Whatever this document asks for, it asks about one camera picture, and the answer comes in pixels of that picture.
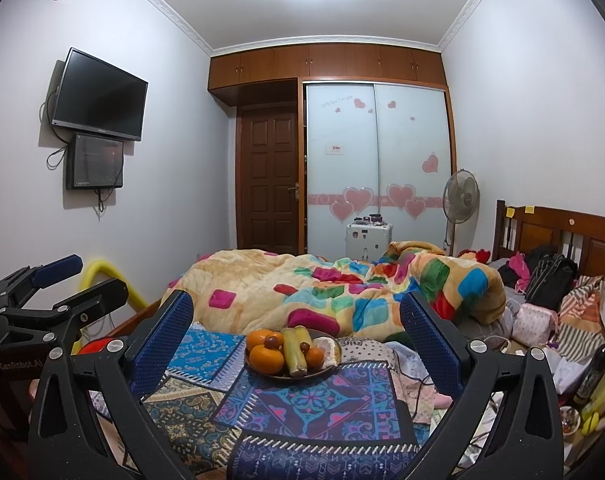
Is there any dark glass bottle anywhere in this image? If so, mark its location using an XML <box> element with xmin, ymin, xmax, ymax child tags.
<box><xmin>571</xmin><ymin>342</ymin><xmax>605</xmax><ymax>408</ymax></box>

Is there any yellow foam tube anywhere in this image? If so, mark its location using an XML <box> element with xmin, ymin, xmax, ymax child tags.
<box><xmin>71</xmin><ymin>259</ymin><xmax>150</xmax><ymax>354</ymax></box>

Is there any small mandarin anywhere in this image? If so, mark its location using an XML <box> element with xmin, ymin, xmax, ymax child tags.
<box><xmin>304</xmin><ymin>347</ymin><xmax>325</xmax><ymax>370</ymax></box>

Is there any striped orange bag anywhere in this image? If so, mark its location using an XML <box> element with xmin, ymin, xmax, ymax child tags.
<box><xmin>556</xmin><ymin>275</ymin><xmax>605</xmax><ymax>362</ymax></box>

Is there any purple ceramic plate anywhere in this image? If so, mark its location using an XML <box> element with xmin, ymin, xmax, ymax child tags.
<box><xmin>245</xmin><ymin>326</ymin><xmax>341</xmax><ymax>380</ymax></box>

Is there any pomelo segment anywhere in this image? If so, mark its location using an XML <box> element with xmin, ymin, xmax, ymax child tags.
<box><xmin>312</xmin><ymin>336</ymin><xmax>341</xmax><ymax>370</ymax></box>

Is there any yellow sugarcane piece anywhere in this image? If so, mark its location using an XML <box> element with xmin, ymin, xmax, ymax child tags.
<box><xmin>294</xmin><ymin>325</ymin><xmax>312</xmax><ymax>354</ymax></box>

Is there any standing electric fan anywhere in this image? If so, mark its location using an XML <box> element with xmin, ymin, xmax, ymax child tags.
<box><xmin>442</xmin><ymin>169</ymin><xmax>480</xmax><ymax>255</ymax></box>

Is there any wooden bed headboard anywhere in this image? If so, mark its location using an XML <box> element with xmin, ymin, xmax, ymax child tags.
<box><xmin>492</xmin><ymin>200</ymin><xmax>605</xmax><ymax>276</ymax></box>

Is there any pink quilted pouch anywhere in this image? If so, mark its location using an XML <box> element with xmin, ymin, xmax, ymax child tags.
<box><xmin>511</xmin><ymin>304</ymin><xmax>558</xmax><ymax>347</ymax></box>

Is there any green sugarcane piece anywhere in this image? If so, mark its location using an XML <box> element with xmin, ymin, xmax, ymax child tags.
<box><xmin>282</xmin><ymin>327</ymin><xmax>308</xmax><ymax>377</ymax></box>

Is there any large orange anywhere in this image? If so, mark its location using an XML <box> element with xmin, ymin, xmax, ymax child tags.
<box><xmin>246</xmin><ymin>328</ymin><xmax>284</xmax><ymax>352</ymax></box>
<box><xmin>248</xmin><ymin>344</ymin><xmax>285</xmax><ymax>376</ymax></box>

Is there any glass sliding wardrobe with hearts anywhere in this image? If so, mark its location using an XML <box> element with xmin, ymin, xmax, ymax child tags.
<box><xmin>304</xmin><ymin>81</ymin><xmax>453</xmax><ymax>260</ymax></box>

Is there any brown wooden door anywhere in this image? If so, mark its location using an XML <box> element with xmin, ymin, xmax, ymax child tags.
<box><xmin>235</xmin><ymin>104</ymin><xmax>300</xmax><ymax>255</ymax></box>

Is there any dark red jujube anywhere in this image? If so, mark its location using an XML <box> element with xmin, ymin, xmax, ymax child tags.
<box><xmin>264</xmin><ymin>333</ymin><xmax>282</xmax><ymax>350</ymax></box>

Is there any blue patterned patchwork cloth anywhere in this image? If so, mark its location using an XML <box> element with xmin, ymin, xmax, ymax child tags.
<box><xmin>143</xmin><ymin>324</ymin><xmax>452</xmax><ymax>479</ymax></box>

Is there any colourful patchwork blanket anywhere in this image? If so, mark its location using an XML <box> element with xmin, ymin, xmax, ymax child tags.
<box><xmin>169</xmin><ymin>240</ymin><xmax>506</xmax><ymax>341</ymax></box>

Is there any large back orange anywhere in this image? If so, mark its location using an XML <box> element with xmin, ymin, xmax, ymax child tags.
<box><xmin>246</xmin><ymin>328</ymin><xmax>284</xmax><ymax>352</ymax></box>

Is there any small black wall monitor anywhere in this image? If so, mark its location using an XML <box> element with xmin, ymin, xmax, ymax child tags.
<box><xmin>65</xmin><ymin>133</ymin><xmax>124</xmax><ymax>191</ymax></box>

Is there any wall mounted black television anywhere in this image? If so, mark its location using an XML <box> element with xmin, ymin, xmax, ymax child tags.
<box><xmin>51</xmin><ymin>48</ymin><xmax>148</xmax><ymax>142</ymax></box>

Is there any white bedside cabinet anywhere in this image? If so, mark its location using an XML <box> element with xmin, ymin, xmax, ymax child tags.
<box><xmin>345</xmin><ymin>214</ymin><xmax>392</xmax><ymax>262</ymax></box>

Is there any black backpack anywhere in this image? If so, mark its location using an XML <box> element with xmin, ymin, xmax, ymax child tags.
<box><xmin>525</xmin><ymin>246</ymin><xmax>578</xmax><ymax>311</ymax></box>

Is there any large front orange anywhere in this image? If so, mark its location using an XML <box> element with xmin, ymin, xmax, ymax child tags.
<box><xmin>248</xmin><ymin>344</ymin><xmax>285</xmax><ymax>376</ymax></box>

